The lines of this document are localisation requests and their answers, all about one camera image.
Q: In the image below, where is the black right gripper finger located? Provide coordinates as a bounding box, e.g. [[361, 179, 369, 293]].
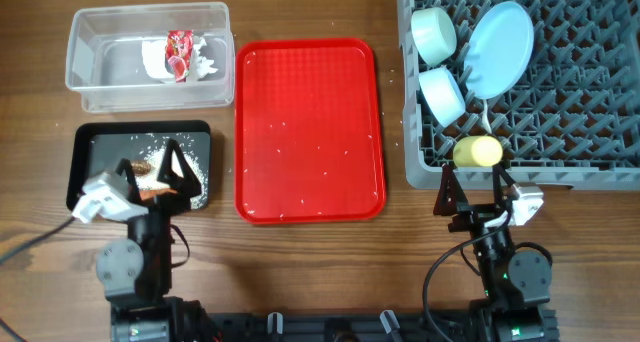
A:
[[492, 162, 515, 211], [433, 165, 471, 216]]

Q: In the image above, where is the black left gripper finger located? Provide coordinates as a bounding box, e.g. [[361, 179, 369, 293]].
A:
[[115, 158, 142, 202], [154, 139, 202, 202]]

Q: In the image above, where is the white rice pile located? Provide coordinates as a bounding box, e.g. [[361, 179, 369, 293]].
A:
[[131, 146, 209, 210]]

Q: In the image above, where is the orange carrot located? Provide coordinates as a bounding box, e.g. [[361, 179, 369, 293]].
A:
[[139, 188, 177, 201]]

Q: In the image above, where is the yellow plastic cup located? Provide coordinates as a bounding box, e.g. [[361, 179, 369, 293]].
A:
[[453, 136, 503, 167]]

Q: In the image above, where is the white plastic spoon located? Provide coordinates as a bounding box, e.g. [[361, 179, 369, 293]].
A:
[[481, 100, 492, 135]]

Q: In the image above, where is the light blue rice bowl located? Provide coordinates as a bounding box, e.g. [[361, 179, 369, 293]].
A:
[[419, 67, 466, 127]]

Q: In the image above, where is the light blue plate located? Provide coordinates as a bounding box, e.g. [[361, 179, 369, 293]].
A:
[[463, 1, 534, 100]]

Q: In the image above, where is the white napkin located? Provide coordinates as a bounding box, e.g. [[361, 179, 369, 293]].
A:
[[141, 36, 218, 83]]

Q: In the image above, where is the red snack wrapper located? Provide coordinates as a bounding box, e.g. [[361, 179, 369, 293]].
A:
[[165, 30, 194, 83]]

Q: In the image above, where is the mint green bowl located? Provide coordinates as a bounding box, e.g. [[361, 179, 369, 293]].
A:
[[410, 7, 457, 67]]

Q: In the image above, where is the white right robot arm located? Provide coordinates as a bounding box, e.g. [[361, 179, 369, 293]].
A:
[[434, 165, 560, 342]]

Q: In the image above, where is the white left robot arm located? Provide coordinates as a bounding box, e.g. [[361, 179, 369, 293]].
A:
[[97, 139, 439, 342]]

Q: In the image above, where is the black waste tray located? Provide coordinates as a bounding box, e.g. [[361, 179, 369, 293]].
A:
[[66, 120, 211, 209]]

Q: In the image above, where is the grey dishwasher rack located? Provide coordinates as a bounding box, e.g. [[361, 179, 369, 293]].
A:
[[397, 0, 639, 190]]

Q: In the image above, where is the brown food scrap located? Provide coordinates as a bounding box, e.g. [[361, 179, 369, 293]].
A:
[[131, 160, 153, 176]]

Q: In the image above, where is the clear plastic bin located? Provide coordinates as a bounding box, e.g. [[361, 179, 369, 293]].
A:
[[65, 2, 235, 113]]

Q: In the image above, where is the red plastic tray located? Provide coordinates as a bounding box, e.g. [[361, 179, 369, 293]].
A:
[[234, 38, 386, 225]]

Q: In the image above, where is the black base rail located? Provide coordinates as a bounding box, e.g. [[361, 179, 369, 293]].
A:
[[199, 309, 556, 342]]

